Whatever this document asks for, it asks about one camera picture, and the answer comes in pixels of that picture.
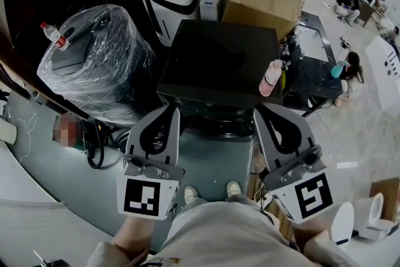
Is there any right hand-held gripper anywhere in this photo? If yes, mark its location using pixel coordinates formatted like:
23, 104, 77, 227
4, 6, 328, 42
252, 103, 335, 224

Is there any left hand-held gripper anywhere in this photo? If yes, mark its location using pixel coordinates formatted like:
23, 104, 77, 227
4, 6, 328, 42
116, 105, 186, 222

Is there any round washing machine door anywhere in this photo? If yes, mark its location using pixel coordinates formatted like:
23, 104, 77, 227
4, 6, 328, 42
182, 105, 256, 139

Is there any black washing machine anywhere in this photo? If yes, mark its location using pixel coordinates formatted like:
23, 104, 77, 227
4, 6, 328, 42
156, 19, 284, 140

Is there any person's left forearm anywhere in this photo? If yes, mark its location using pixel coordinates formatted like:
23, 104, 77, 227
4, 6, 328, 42
111, 214, 157, 261

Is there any person's right forearm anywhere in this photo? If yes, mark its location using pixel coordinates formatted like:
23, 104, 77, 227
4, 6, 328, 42
292, 216, 333, 258

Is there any pink liquid plastic bottle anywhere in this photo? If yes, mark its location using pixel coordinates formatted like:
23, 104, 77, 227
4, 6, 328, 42
259, 59, 284, 98

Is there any black marble sink counter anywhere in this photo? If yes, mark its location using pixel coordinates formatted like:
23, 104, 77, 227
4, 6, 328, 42
282, 10, 344, 118

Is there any person's left white shoe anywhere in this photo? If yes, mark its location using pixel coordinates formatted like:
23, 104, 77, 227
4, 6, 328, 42
184, 186, 199, 204

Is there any person's white shoe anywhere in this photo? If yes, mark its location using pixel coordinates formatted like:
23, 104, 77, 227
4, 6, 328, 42
184, 186, 199, 204
226, 181, 242, 198

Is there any person's right white shoe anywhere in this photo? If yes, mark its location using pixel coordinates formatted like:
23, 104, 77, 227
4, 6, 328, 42
226, 181, 242, 198

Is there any plastic-wrapped black appliance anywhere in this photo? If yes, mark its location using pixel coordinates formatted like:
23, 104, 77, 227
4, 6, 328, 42
36, 4, 159, 126

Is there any teal spray bottle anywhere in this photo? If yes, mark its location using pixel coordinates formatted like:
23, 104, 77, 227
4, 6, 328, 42
330, 59, 350, 79

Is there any white toilet lid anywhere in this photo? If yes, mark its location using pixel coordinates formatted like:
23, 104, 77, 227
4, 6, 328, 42
329, 201, 356, 251

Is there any person's grey clothing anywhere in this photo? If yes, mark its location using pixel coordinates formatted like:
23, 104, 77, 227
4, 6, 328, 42
83, 193, 363, 267

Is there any white panel with black dots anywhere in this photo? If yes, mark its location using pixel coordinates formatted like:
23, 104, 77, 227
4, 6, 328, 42
364, 35, 400, 111

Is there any brown wooden board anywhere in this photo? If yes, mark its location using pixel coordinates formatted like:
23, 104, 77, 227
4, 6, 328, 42
369, 177, 400, 223

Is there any white toilet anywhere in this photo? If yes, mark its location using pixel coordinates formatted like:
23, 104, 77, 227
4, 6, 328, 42
352, 192, 397, 241

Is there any large cardboard box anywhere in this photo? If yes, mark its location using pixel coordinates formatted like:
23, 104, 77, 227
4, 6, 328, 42
221, 0, 306, 41

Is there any clear red-label water bottle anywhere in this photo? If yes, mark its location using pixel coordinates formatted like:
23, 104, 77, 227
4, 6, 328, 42
40, 21, 70, 51

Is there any small white box appliance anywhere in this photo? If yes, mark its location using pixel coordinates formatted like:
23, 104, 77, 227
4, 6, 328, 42
199, 0, 223, 21

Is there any wooden desk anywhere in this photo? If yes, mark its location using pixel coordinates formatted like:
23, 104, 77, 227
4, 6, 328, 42
349, 0, 387, 28

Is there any black cable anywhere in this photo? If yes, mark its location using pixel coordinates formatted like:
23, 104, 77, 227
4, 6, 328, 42
84, 120, 109, 170

